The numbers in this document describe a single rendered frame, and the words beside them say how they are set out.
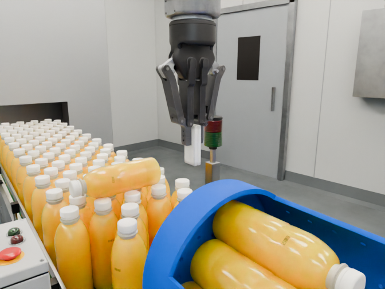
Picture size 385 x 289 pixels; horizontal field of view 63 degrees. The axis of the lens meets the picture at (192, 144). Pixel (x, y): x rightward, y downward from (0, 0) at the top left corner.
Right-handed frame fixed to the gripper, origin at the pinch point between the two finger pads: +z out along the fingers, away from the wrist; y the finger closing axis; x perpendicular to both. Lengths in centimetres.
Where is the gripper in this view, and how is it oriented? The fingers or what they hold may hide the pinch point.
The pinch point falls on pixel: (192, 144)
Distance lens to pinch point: 54.7
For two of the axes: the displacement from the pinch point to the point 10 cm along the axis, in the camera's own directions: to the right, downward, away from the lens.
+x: 6.0, 1.9, -7.8
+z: 0.0, 9.7, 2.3
